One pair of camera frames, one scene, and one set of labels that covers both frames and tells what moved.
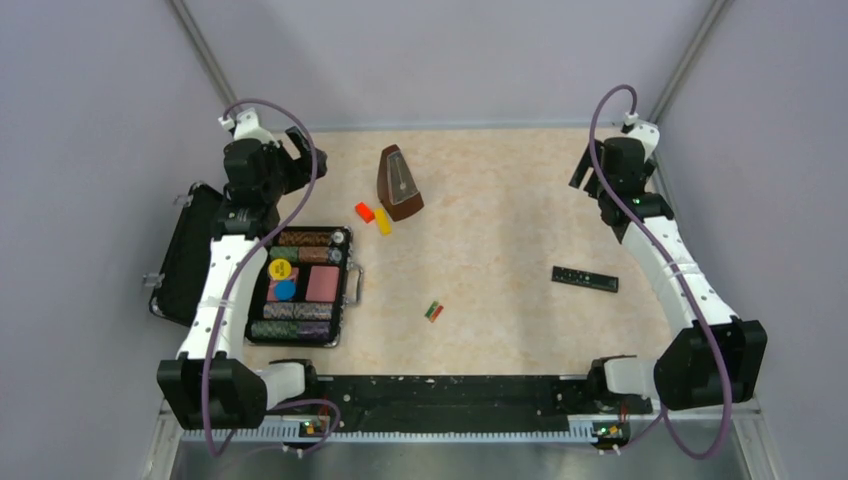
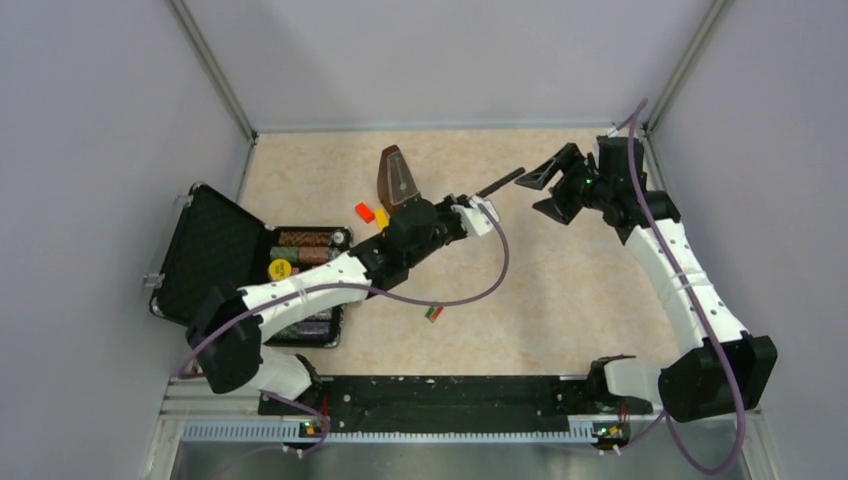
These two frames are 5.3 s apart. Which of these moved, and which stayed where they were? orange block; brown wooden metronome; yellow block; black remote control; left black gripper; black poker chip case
Moved: black remote control; left black gripper
Stayed: brown wooden metronome; black poker chip case; orange block; yellow block
